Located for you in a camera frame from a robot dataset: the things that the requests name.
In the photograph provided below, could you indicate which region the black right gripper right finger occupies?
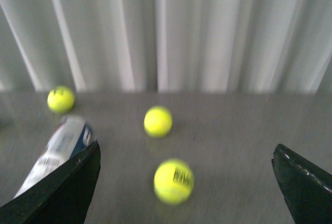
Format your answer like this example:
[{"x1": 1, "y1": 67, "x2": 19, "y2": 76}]
[{"x1": 271, "y1": 144, "x2": 331, "y2": 223}]

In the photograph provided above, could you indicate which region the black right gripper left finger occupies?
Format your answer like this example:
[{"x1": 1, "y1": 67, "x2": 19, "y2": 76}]
[{"x1": 1, "y1": 141, "x2": 101, "y2": 223}]

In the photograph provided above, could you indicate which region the white blue tennis ball can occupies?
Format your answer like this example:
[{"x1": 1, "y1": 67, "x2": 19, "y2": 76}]
[{"x1": 15, "y1": 115, "x2": 93, "y2": 197}]

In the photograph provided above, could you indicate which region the Wilson yellow tennis ball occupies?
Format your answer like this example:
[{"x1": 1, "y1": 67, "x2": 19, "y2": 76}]
[{"x1": 47, "y1": 86, "x2": 75, "y2": 113}]

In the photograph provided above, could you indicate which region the Roland Garros yellow tennis ball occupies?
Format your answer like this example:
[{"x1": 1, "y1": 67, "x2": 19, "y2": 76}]
[{"x1": 154, "y1": 158, "x2": 194, "y2": 205}]

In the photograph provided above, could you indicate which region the plain yellow tennis ball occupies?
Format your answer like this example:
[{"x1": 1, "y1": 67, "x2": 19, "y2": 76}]
[{"x1": 143, "y1": 106, "x2": 173, "y2": 138}]

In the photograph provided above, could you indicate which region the white pleated curtain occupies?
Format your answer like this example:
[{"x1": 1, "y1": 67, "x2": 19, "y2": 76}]
[{"x1": 1, "y1": 0, "x2": 331, "y2": 94}]

